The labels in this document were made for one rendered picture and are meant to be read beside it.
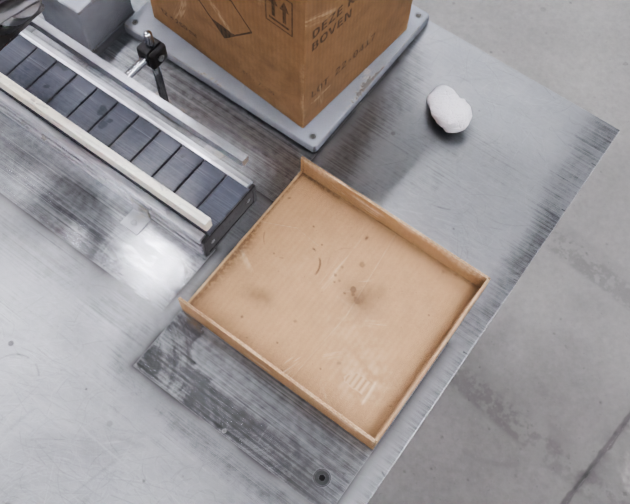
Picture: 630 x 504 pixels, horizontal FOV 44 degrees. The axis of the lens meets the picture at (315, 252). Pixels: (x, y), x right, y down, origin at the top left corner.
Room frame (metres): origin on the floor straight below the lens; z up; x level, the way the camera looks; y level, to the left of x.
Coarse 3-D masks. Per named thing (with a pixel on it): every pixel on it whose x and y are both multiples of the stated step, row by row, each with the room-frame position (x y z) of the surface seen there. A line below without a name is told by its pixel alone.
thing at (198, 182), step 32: (0, 64) 0.67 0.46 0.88; (32, 64) 0.67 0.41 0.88; (64, 96) 0.62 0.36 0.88; (96, 96) 0.63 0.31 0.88; (96, 128) 0.58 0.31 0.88; (128, 128) 0.58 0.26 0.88; (128, 160) 0.53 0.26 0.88; (160, 160) 0.53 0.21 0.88; (192, 160) 0.53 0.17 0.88; (192, 192) 0.49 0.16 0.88; (224, 192) 0.49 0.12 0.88; (192, 224) 0.45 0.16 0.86
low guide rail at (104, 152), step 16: (0, 80) 0.62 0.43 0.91; (16, 96) 0.60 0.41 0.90; (32, 96) 0.60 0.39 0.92; (48, 112) 0.57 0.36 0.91; (64, 128) 0.55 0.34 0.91; (80, 128) 0.55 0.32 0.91; (96, 144) 0.53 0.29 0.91; (112, 160) 0.51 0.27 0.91; (128, 176) 0.49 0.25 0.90; (144, 176) 0.49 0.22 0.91; (160, 192) 0.46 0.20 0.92; (176, 208) 0.45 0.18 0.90; (192, 208) 0.45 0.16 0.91; (208, 224) 0.43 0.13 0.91
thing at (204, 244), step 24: (48, 48) 0.71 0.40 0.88; (0, 96) 0.62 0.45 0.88; (120, 96) 0.63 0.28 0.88; (24, 120) 0.59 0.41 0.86; (48, 144) 0.57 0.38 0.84; (72, 144) 0.55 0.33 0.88; (192, 144) 0.56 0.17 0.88; (96, 168) 0.52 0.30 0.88; (120, 192) 0.50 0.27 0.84; (144, 192) 0.48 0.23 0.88; (168, 216) 0.45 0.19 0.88; (240, 216) 0.48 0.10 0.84; (192, 240) 0.43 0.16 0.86; (216, 240) 0.44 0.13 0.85
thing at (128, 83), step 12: (36, 24) 0.68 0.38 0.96; (48, 24) 0.68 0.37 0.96; (48, 36) 0.67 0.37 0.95; (60, 36) 0.66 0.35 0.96; (72, 48) 0.64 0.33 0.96; (84, 48) 0.64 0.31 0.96; (84, 60) 0.63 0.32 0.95; (96, 60) 0.63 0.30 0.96; (108, 72) 0.61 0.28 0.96; (120, 72) 0.61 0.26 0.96; (120, 84) 0.60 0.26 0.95; (132, 84) 0.59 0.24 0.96; (144, 96) 0.58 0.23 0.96; (156, 96) 0.58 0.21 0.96; (156, 108) 0.57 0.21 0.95; (168, 108) 0.56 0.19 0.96; (180, 120) 0.54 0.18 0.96; (192, 120) 0.54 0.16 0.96; (192, 132) 0.53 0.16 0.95; (204, 132) 0.53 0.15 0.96; (216, 144) 0.51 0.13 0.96; (228, 144) 0.51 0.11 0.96; (228, 156) 0.50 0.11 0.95; (240, 156) 0.50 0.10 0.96
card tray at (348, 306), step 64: (320, 192) 0.52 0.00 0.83; (256, 256) 0.42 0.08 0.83; (320, 256) 0.43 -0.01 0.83; (384, 256) 0.43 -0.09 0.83; (448, 256) 0.42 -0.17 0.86; (256, 320) 0.33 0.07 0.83; (320, 320) 0.34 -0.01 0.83; (384, 320) 0.34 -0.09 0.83; (448, 320) 0.35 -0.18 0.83; (320, 384) 0.25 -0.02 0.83; (384, 384) 0.26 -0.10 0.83
